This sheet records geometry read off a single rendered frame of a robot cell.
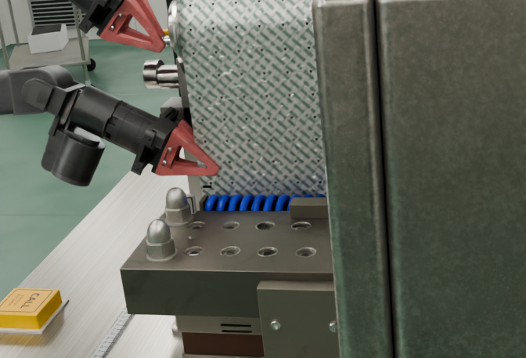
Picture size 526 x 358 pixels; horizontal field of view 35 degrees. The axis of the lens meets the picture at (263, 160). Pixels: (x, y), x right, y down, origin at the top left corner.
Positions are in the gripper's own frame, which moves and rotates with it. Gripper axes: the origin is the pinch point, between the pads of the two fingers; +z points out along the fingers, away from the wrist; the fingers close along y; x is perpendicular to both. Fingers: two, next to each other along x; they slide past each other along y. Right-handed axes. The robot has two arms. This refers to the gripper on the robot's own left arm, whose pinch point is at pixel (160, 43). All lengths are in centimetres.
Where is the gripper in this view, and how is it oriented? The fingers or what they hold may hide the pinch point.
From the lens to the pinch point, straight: 113.3
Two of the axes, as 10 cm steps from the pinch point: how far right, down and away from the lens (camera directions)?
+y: -1.8, 3.8, -9.0
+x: 5.8, -7.0, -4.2
